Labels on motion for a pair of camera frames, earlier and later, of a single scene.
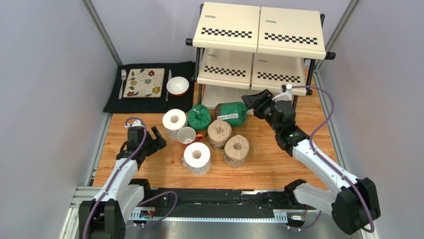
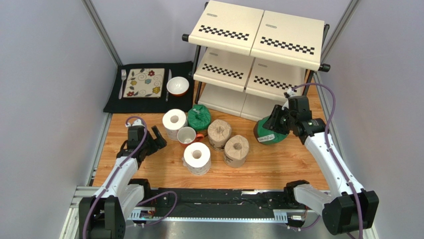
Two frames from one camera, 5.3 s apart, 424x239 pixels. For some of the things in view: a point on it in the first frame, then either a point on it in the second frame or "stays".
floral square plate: (143, 82) stays
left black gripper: (159, 142) stays
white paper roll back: (173, 120) stays
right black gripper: (264, 105) → (282, 117)
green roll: (235, 112) → (265, 136)
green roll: (199, 117) stays
